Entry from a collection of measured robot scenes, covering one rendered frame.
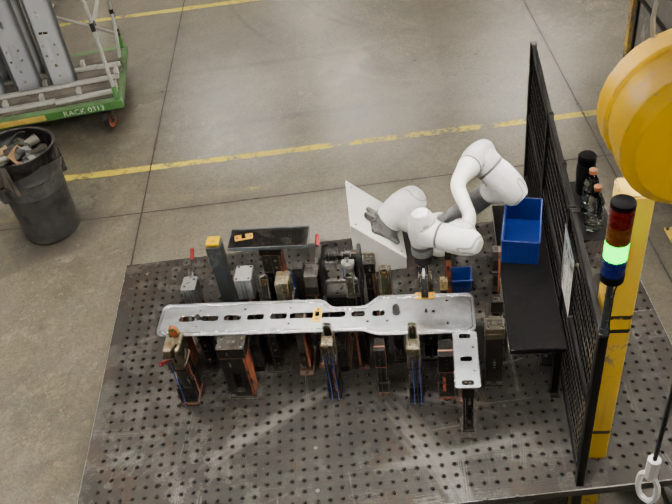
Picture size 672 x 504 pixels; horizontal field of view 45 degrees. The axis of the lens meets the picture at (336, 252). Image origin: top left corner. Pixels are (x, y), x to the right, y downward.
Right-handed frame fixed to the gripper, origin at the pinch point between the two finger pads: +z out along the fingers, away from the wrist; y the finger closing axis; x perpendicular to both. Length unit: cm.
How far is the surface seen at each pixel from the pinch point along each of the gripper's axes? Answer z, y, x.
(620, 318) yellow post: -37, -53, -64
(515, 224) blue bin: 10, 50, -42
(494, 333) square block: 9.4, -17.0, -27.2
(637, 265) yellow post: -60, -53, -66
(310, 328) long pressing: 13, -8, 49
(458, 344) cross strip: 13.1, -19.2, -12.8
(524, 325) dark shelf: 10.1, -12.5, -39.5
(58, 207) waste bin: 87, 176, 250
